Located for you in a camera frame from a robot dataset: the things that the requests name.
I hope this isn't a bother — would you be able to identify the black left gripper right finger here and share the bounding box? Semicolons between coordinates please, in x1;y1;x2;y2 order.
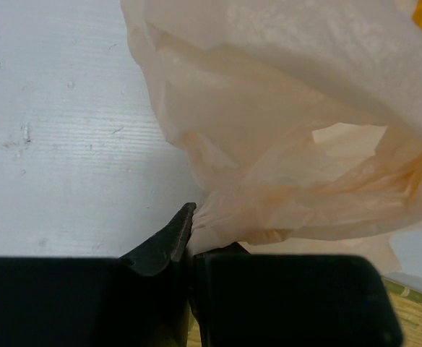
196;242;251;257

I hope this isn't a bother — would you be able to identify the translucent cream plastic bag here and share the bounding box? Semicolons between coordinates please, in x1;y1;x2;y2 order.
121;1;422;274

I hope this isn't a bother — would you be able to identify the woven bamboo mat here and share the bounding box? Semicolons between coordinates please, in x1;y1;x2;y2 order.
382;278;422;347

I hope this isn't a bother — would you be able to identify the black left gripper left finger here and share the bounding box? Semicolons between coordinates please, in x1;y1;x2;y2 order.
120;202;197;277

